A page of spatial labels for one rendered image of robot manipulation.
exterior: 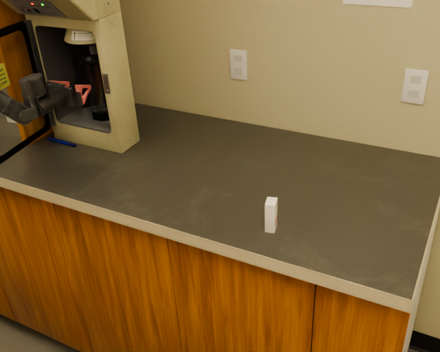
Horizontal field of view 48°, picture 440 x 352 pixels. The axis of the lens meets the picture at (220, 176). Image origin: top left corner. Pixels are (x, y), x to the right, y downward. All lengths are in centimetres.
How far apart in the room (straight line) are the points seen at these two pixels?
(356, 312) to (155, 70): 129
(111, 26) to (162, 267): 78
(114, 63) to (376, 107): 89
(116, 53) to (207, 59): 42
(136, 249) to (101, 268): 22
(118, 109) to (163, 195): 38
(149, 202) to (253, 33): 73
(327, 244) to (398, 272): 18
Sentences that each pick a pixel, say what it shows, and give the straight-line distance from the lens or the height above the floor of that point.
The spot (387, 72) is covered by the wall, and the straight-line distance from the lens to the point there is 174.
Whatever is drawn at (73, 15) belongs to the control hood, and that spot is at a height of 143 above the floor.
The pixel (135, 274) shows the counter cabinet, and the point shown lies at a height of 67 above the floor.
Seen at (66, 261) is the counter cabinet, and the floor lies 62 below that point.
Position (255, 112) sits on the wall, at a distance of 195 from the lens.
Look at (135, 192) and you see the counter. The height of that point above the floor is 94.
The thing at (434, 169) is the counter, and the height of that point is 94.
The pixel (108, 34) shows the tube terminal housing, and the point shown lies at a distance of 168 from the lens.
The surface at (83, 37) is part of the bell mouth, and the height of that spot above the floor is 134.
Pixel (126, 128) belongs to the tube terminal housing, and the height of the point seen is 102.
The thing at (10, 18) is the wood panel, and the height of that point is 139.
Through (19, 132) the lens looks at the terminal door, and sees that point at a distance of 184.
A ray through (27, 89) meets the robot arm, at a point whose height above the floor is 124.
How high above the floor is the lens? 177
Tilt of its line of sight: 31 degrees down
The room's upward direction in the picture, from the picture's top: 3 degrees counter-clockwise
